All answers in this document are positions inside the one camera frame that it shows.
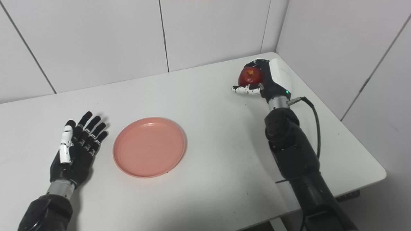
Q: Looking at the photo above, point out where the black table control panel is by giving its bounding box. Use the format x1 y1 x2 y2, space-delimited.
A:
334 189 361 202

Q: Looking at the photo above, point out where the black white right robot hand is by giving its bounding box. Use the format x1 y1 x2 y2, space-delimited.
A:
232 58 293 104

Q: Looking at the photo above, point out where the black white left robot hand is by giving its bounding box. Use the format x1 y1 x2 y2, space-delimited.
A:
49 111 109 189

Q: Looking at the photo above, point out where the white table leg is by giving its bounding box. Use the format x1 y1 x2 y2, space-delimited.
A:
270 218 288 231

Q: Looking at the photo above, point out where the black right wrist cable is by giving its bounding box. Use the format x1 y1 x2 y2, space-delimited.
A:
287 96 321 160

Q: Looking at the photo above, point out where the red apple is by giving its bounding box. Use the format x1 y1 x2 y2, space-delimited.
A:
238 66 263 87

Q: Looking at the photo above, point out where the pink round plate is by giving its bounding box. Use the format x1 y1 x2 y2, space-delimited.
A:
112 117 186 178

